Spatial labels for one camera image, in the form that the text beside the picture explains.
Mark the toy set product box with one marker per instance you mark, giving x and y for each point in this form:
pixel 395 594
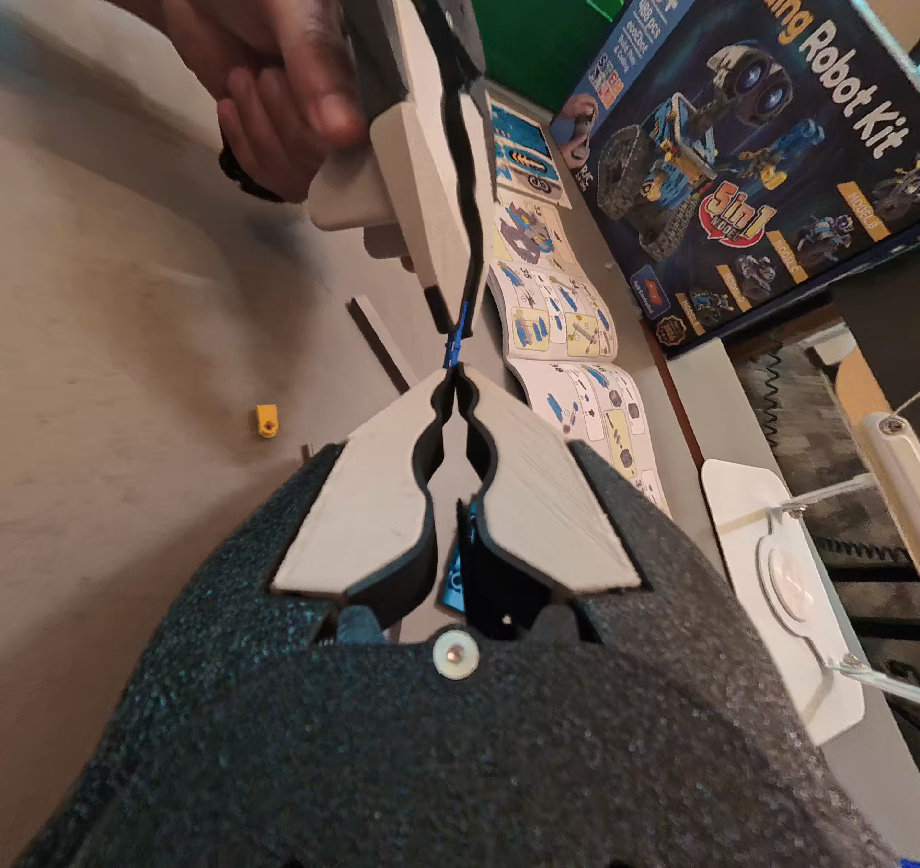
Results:
pixel 755 164

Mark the green plastic bin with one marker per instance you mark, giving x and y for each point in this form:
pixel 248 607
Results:
pixel 532 20

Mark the instruction booklet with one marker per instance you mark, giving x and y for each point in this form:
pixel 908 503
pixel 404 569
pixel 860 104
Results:
pixel 568 329

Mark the grey beam piece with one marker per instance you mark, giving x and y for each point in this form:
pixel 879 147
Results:
pixel 384 343

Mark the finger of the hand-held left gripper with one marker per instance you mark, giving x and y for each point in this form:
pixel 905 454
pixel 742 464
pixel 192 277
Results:
pixel 483 178
pixel 431 164

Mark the white laptop stand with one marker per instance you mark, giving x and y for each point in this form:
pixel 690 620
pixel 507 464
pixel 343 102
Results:
pixel 783 595

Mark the small yellow connector piece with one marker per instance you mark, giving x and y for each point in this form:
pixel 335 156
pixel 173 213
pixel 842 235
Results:
pixel 266 421

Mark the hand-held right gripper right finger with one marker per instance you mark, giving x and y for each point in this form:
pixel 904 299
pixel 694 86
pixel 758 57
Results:
pixel 553 523

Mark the blue pin piece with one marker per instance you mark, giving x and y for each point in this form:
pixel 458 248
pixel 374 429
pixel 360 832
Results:
pixel 455 343

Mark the blue white printed sheet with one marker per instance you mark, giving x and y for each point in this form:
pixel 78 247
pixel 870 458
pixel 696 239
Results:
pixel 525 149

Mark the grey desk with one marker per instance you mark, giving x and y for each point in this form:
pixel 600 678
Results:
pixel 144 307

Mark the person's left hand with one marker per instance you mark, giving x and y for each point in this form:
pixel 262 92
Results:
pixel 266 56

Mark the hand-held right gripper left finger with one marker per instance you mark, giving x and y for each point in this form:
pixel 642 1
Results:
pixel 352 523

